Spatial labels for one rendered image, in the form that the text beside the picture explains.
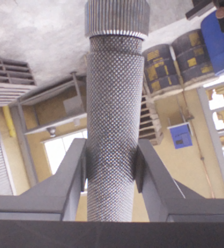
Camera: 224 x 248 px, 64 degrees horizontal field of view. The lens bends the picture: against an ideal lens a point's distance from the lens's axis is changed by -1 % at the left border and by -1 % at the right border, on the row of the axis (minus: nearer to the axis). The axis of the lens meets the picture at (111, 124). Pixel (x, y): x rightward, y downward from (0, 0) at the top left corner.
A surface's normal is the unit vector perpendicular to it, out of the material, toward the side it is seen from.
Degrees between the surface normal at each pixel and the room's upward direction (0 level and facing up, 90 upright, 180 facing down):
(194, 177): 90
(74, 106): 90
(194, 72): 90
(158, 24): 90
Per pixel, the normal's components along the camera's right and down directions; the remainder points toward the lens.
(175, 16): -0.32, 0.05
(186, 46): -0.55, 0.12
